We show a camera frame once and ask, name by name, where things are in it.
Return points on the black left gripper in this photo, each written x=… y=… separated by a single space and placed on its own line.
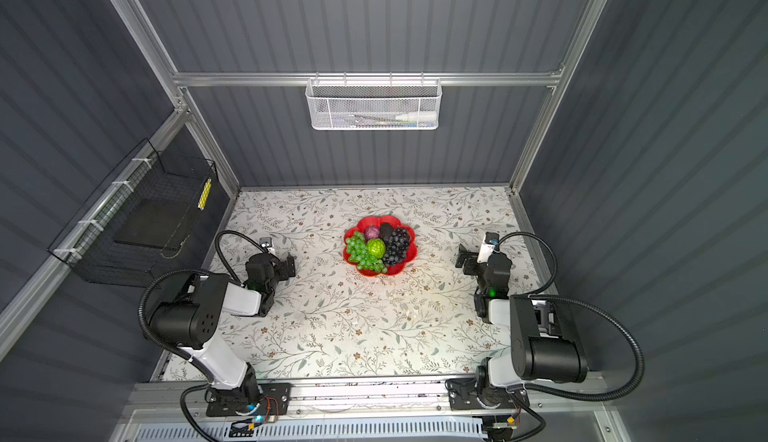
x=284 y=270

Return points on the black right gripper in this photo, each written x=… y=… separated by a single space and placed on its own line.
x=471 y=270

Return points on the green grape bunch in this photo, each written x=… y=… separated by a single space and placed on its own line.
x=357 y=254

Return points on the dark purple grape bunch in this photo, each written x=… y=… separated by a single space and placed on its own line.
x=397 y=246

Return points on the green custard apple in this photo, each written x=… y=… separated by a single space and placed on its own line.
x=376 y=248

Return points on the black avocado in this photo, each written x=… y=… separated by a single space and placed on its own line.
x=385 y=231

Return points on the purple fig fruit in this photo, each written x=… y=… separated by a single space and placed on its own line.
x=372 y=232

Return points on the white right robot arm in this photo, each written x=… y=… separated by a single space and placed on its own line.
x=544 y=342

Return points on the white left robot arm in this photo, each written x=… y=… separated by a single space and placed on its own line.
x=180 y=312

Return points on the red flower-shaped fruit bowl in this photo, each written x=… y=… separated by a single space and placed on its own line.
x=364 y=223

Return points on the yellow tag on basket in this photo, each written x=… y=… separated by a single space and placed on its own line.
x=204 y=194

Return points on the black pad in basket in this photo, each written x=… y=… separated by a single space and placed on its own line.
x=157 y=224

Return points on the white marker in basket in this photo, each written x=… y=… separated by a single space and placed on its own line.
x=419 y=118

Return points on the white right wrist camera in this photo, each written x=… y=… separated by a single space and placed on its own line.
x=488 y=246

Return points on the black wire basket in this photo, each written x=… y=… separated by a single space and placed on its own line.
x=90 y=251

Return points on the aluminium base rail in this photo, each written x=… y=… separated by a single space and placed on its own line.
x=387 y=408

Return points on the white wire mesh basket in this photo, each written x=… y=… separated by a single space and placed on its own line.
x=369 y=107

